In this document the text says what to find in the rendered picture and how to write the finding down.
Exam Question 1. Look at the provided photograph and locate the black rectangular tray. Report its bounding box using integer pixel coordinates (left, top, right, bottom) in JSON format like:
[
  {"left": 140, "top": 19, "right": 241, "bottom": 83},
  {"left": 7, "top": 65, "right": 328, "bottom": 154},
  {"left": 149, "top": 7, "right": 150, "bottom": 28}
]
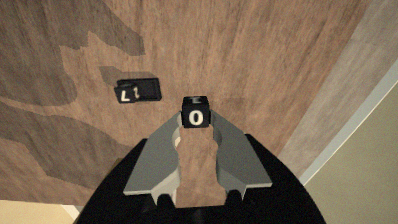
[{"left": 117, "top": 78, "right": 162, "bottom": 102}]

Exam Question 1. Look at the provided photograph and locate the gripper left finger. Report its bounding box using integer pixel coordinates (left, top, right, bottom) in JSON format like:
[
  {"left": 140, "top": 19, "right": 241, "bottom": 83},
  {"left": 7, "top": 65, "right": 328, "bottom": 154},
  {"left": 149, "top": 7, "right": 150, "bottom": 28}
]
[{"left": 76, "top": 110, "right": 184, "bottom": 224}]

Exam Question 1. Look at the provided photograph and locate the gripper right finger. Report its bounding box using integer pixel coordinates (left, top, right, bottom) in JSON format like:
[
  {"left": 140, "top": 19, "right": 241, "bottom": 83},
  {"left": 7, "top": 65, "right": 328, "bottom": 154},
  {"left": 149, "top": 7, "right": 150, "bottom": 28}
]
[{"left": 209, "top": 109, "right": 326, "bottom": 224}]

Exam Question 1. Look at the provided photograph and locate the black cube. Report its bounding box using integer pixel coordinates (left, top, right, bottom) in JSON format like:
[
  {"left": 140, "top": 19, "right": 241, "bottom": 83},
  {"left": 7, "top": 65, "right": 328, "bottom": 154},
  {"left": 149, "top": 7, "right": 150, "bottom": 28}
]
[
  {"left": 182, "top": 96, "right": 210, "bottom": 128},
  {"left": 114, "top": 83, "right": 141, "bottom": 104}
]

